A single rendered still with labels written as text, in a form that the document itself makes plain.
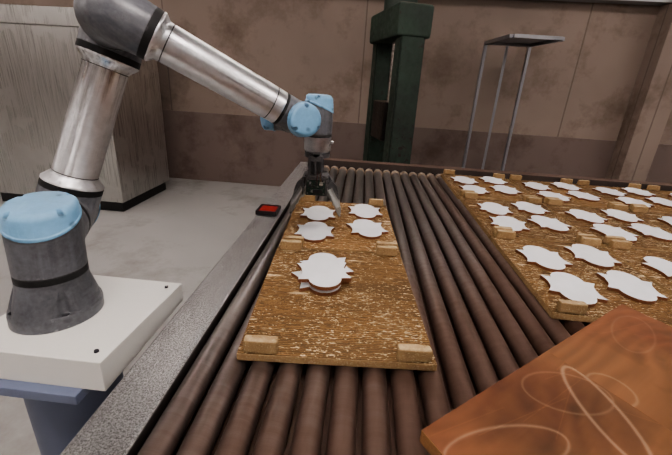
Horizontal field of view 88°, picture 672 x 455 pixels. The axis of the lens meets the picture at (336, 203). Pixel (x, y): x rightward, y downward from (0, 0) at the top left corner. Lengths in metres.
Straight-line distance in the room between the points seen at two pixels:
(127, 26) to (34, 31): 3.52
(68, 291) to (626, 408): 0.88
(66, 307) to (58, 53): 3.43
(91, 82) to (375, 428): 0.81
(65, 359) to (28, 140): 3.84
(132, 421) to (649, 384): 0.71
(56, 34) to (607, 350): 4.11
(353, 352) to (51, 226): 0.57
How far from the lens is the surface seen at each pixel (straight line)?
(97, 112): 0.88
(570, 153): 5.14
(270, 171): 4.73
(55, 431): 1.00
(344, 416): 0.61
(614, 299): 1.09
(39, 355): 0.80
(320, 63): 4.48
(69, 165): 0.91
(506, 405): 0.52
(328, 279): 0.81
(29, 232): 0.79
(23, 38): 4.33
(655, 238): 1.64
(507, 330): 0.87
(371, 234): 1.09
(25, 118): 4.47
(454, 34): 4.57
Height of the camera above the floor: 1.39
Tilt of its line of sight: 19 degrees down
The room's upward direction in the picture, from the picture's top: 4 degrees clockwise
